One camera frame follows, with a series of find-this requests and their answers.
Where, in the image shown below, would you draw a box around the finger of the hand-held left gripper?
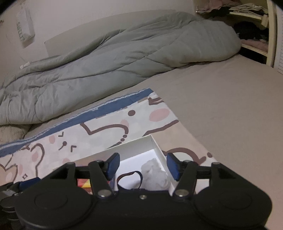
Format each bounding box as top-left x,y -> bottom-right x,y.
19,178 -> 42,190

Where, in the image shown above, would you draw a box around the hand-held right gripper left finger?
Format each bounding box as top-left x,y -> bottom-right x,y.
47,153 -> 120,198

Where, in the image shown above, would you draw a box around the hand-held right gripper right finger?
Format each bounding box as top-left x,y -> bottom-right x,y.
166,153 -> 235,198

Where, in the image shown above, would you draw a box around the white cardboard box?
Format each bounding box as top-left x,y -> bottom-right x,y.
75,134 -> 177,193

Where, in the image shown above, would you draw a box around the grey white cloth ball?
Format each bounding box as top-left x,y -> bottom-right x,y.
140,157 -> 169,191

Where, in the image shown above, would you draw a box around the yellow headlamp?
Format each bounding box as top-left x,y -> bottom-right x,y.
116,171 -> 144,190

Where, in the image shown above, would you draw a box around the colourful card box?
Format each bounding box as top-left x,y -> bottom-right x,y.
76,179 -> 93,195

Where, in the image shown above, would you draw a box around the cartoon bear printed blanket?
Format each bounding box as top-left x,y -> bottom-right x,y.
0,88 -> 214,191

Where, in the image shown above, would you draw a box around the beige fluffy blanket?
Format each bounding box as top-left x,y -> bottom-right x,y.
0,125 -> 30,144

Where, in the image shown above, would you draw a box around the beige bed sheet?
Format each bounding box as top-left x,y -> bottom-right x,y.
22,53 -> 283,222

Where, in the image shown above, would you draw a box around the grey duvet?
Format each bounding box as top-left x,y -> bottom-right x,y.
0,11 -> 242,126

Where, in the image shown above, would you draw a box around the white louvered door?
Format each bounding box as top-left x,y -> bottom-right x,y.
274,4 -> 283,73

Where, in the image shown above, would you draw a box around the wooden wardrobe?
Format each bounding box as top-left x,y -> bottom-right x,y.
193,0 -> 277,67

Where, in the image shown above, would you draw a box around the dark clothes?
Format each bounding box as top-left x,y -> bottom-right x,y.
233,21 -> 269,41

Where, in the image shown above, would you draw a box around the white hanging bag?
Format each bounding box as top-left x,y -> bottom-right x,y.
16,3 -> 36,49

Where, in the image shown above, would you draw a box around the pink clothes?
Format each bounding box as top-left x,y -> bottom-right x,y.
196,0 -> 224,13

